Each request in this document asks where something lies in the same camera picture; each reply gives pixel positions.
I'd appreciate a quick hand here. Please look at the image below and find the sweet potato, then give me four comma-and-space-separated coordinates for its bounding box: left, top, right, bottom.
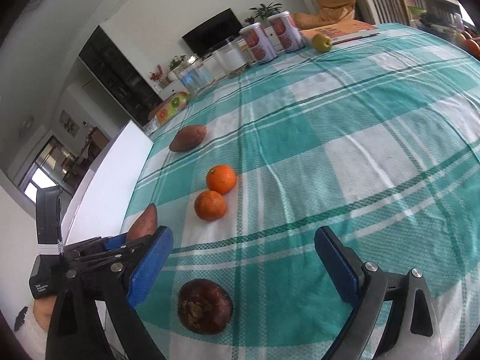
126, 203, 157, 242
169, 124, 207, 153

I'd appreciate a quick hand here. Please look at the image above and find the dark water chestnut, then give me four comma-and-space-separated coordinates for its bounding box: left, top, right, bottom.
177, 279, 233, 336

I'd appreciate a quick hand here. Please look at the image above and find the small tangerine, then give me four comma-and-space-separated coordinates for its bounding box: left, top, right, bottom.
194, 190, 227, 221
206, 164, 237, 195

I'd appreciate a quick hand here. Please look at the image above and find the yellow green pear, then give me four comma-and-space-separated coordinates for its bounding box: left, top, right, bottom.
312, 33, 333, 53

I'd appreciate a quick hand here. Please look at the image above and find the left hand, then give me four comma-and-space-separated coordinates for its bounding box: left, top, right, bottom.
32, 296, 57, 332

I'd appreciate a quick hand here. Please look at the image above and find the white foam box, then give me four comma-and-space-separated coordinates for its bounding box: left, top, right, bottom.
61, 121, 153, 245

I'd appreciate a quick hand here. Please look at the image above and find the black display cabinet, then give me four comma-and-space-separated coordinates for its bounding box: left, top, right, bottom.
79, 26, 162, 127

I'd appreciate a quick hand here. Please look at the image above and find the fruit print pouch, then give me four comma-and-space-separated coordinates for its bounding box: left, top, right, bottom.
155, 91, 191, 126

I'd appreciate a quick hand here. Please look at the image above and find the white tv cabinet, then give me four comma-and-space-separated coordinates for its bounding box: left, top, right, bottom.
159, 38, 260, 101

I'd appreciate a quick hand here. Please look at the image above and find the red flower vase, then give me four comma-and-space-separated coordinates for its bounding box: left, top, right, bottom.
149, 64, 170, 88

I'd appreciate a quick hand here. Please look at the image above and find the green plant white vase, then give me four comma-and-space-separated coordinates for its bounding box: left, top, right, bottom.
168, 55, 186, 82

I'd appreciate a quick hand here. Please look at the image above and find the teal plaid tablecloth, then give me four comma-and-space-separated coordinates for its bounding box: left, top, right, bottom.
124, 24, 479, 359

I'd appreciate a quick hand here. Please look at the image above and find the gold lid glass jar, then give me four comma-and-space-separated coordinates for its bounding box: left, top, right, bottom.
175, 55, 216, 97

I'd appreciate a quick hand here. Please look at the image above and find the black lid glass jar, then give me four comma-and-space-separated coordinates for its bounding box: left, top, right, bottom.
211, 37, 250, 78

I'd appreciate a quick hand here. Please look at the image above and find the left red white can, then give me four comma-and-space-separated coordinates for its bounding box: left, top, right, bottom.
239, 23, 278, 63

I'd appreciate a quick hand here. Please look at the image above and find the red white can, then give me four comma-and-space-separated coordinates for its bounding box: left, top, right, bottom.
267, 10, 305, 53
239, 23, 278, 63

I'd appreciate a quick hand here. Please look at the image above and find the black television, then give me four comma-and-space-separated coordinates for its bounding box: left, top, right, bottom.
182, 8, 242, 57

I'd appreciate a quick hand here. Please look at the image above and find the small potted plant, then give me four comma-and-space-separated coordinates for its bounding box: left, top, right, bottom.
244, 16, 256, 25

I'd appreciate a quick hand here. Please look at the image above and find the large potted green plant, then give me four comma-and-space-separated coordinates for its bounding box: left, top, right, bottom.
250, 2, 282, 21

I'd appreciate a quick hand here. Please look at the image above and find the pile of oranges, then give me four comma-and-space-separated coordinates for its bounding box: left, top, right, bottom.
455, 31, 480, 59

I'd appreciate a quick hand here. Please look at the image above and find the right red white can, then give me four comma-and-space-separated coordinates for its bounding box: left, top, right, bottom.
267, 10, 305, 53

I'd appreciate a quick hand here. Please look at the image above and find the orange book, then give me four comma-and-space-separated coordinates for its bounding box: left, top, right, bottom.
300, 19, 379, 45

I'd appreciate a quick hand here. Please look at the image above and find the dark wooden chair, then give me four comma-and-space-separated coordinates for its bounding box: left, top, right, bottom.
364, 0, 410, 26

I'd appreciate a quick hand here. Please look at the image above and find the orange cushioned armchair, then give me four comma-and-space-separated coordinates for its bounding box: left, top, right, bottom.
293, 0, 356, 30

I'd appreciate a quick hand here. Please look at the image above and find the wooden side table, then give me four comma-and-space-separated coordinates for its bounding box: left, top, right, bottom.
400, 0, 461, 24

